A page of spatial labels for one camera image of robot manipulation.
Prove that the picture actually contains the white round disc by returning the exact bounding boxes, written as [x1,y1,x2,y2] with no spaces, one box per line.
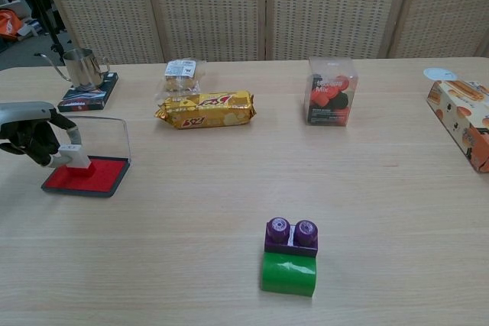
[423,66,458,82]

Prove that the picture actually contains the red and white stamp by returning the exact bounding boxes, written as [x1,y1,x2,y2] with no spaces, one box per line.
[58,144,97,176]

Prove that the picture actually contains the orange biscuit carton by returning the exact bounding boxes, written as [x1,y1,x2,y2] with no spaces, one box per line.
[426,79,489,174]

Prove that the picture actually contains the black printed box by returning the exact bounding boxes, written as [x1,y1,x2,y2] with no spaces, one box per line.
[57,72,120,114]

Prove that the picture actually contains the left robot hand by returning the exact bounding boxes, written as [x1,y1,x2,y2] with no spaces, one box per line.
[0,101,83,169]

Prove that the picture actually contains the clear box red black pieces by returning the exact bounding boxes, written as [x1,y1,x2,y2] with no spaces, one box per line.
[303,56,360,127]

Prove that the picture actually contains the red ink pad clear lid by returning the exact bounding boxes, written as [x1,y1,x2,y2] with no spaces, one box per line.
[40,115,132,199]

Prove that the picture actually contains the orange bag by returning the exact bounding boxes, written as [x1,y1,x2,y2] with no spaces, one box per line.
[0,8,25,40]

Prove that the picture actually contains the black tripod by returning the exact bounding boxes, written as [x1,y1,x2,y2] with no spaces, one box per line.
[21,0,65,56]

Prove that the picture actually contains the gold biscuit pack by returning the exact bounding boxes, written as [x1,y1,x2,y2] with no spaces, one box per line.
[153,89,258,131]

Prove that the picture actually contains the clear wrapped cake packet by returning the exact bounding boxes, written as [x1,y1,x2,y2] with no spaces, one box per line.
[154,59,208,100]

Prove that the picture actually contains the purple toy block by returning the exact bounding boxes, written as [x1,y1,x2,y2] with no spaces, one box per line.
[263,216,320,259]

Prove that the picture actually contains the rattan folding screen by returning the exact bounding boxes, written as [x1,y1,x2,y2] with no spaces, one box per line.
[36,0,489,65]

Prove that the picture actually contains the steel gooseneck pitcher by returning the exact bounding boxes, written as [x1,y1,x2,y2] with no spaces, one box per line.
[33,47,112,91]

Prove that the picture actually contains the green toy block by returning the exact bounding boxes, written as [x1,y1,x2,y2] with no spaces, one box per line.
[260,250,319,299]

